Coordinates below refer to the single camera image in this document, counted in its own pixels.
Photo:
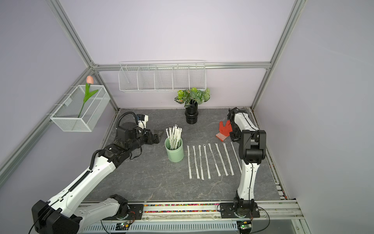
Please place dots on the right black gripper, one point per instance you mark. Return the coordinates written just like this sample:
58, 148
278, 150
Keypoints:
233, 139

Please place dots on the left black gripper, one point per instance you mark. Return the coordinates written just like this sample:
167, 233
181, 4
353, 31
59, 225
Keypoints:
150, 140

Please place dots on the white straw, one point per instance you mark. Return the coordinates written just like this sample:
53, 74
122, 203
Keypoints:
207, 163
214, 160
195, 160
189, 162
228, 158
201, 163
221, 159
236, 157

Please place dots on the green cylindrical storage cup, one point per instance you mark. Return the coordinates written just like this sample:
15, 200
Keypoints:
174, 155

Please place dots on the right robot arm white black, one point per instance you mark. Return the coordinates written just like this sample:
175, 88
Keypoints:
252, 151

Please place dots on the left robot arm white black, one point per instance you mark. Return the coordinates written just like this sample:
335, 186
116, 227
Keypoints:
61, 213

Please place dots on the bundle of wrapped white straws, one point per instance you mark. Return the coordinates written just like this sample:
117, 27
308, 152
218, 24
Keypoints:
174, 137

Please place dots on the red work glove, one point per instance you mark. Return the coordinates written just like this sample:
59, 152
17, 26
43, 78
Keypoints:
224, 130

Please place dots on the black vase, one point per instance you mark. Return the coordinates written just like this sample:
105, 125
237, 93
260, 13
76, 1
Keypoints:
191, 112

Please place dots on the green artificial plant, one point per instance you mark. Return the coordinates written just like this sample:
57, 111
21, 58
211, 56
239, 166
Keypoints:
192, 97

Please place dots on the pink artificial tulip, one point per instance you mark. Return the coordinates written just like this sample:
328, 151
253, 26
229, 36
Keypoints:
88, 94

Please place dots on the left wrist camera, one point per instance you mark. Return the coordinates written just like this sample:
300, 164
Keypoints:
131, 130

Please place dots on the white wire wall shelf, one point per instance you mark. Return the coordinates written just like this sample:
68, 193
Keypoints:
161, 75

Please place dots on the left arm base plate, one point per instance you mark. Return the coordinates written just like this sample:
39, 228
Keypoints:
133, 212

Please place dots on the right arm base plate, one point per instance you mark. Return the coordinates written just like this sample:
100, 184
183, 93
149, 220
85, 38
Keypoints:
230, 210

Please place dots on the white mesh wall basket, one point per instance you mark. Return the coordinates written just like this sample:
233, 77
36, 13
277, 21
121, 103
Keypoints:
66, 115

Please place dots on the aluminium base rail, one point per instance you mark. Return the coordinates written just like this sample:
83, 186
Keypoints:
210, 211

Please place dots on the white slotted cable duct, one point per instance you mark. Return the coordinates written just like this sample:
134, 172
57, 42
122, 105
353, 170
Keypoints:
160, 227

